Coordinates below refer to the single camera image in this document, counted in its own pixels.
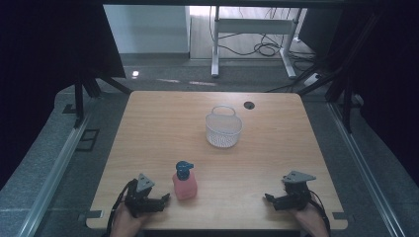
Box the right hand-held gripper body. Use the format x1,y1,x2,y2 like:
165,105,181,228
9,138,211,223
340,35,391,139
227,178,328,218
281,170,317,211

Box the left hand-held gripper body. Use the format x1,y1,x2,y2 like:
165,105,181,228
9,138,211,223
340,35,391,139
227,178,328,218
124,173,156,219

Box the pink bottle with blue pump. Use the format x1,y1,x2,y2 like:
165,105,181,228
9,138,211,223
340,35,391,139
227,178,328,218
171,160,199,201

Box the white perforated plastic basket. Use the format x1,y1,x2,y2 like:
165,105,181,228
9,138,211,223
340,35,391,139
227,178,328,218
205,104,244,149

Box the person's left hand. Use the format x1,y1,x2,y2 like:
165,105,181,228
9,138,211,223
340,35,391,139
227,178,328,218
110,201,150,237

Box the person's right hand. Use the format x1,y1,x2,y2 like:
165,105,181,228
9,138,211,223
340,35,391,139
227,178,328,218
291,200,330,237

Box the black metal stand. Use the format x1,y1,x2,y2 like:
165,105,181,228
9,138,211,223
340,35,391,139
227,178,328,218
72,67,133,129
296,13,383,134

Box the white power strip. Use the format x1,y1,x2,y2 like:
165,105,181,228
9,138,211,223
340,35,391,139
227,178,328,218
302,72,322,88

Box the dark curtain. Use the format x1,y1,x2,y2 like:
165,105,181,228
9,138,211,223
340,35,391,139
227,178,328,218
0,0,126,191
299,6,419,187

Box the white cabinet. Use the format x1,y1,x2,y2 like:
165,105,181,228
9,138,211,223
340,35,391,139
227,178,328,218
103,4,192,55

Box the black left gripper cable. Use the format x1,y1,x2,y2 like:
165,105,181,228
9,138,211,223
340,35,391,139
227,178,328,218
105,178,137,237

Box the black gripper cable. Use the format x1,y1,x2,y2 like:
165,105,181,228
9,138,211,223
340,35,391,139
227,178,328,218
105,178,137,237
307,189,332,235

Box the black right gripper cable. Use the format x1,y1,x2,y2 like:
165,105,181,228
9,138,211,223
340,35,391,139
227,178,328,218
307,189,332,235

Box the aluminium rail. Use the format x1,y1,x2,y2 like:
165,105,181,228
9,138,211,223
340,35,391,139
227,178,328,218
18,112,95,237
327,102,407,237

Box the black cables on floor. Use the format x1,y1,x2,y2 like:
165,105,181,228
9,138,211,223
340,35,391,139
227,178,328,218
209,6,318,72

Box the white metal desk frame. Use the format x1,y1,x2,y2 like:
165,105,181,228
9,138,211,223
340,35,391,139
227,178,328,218
210,5,303,80

